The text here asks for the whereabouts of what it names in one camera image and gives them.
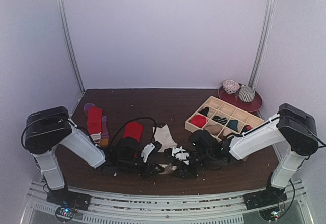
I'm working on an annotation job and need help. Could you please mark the dark patterned sock roll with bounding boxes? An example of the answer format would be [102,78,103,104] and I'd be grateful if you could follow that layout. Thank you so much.
[241,125,252,134]

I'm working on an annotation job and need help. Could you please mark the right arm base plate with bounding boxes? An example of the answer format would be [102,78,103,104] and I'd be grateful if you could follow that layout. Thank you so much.
[243,189,287,210]

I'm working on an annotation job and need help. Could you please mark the wooden compartment organiser box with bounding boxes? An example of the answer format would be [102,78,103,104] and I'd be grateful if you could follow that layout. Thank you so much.
[184,96,265,161]

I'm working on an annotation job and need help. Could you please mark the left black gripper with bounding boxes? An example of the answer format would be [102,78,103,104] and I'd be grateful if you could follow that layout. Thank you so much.
[118,157,164,180]

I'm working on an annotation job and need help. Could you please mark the left aluminium frame post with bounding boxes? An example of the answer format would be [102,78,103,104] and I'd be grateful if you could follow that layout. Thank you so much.
[57,0,86,94]

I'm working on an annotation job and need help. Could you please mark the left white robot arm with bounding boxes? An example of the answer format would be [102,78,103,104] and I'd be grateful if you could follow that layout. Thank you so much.
[20,106,165,206]

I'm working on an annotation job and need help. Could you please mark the teal sock roll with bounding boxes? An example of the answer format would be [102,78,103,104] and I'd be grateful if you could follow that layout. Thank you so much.
[227,120,239,132]

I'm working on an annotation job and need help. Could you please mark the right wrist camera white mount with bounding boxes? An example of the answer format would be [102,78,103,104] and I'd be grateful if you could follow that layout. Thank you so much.
[171,146,191,165]

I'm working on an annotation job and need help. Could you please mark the dark red round plate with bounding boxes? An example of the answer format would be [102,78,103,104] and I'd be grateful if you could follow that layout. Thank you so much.
[218,86,263,113]

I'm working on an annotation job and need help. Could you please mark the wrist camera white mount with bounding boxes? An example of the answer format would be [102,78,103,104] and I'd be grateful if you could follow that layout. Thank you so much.
[141,143,155,163]
[171,146,191,165]

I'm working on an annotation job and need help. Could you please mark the aluminium frame post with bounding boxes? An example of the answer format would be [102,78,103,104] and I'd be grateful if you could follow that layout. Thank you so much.
[57,0,86,94]
[248,0,276,89]

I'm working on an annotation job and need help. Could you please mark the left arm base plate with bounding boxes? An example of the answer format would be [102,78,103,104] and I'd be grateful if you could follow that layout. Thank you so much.
[46,189,91,211]

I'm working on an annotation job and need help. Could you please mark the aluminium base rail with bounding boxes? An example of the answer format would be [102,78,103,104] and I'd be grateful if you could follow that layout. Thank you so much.
[19,180,315,223]

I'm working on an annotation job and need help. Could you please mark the red sock with striped cuff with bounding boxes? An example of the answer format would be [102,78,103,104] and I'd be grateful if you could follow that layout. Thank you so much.
[87,107,102,144]

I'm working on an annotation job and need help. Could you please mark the black sock in box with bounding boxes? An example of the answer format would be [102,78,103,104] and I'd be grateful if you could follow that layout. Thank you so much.
[199,107,210,117]

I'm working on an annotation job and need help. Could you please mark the purple orange striped sock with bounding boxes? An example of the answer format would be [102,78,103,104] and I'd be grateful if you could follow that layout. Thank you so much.
[84,103,110,147]

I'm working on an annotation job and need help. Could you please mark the patterned white bowl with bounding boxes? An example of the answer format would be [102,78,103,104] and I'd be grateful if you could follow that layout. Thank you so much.
[222,79,240,94]

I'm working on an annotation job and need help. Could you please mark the striped grey cup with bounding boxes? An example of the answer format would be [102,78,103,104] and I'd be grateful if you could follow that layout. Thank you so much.
[238,85,255,103]

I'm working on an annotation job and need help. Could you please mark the rolled red sock in box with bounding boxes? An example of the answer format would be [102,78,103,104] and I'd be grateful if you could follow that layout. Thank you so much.
[189,115,207,128]

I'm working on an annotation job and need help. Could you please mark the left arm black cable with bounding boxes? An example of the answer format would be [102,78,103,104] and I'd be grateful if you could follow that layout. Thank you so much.
[109,117,156,153]

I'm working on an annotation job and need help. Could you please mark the cream sock with brown toe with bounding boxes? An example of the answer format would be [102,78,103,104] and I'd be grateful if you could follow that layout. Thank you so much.
[154,124,177,175]

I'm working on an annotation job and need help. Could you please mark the black white striped sock roll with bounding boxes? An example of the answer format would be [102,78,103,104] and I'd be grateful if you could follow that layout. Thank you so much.
[213,116,228,125]

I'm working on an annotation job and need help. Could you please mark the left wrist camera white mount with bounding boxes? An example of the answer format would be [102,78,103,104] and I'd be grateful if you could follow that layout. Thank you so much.
[141,143,155,163]

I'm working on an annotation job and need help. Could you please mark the red sock near centre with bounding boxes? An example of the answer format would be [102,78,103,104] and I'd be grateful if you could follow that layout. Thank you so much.
[123,122,143,143]

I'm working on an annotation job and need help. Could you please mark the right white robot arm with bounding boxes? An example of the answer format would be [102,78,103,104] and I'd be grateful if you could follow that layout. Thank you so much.
[164,103,322,205]

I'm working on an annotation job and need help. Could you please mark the right aluminium frame post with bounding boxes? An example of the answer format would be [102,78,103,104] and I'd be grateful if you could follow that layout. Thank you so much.
[248,0,276,89]

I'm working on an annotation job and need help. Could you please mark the tan sock roll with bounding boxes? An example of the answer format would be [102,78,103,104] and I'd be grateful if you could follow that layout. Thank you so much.
[204,124,223,136]

